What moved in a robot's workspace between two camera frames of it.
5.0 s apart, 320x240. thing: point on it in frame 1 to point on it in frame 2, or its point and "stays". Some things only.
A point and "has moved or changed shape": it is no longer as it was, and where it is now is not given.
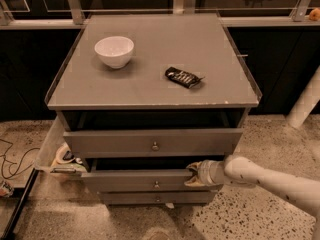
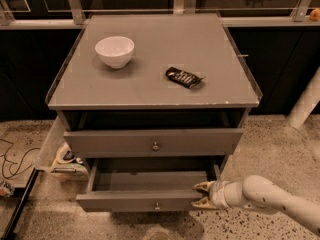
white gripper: (207, 173) to (217, 193)
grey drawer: (137, 181) has moved or changed shape
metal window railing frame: (72, 14) stays
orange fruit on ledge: (314, 15) stays
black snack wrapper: (182, 77) stays
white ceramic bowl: (115, 51) stays
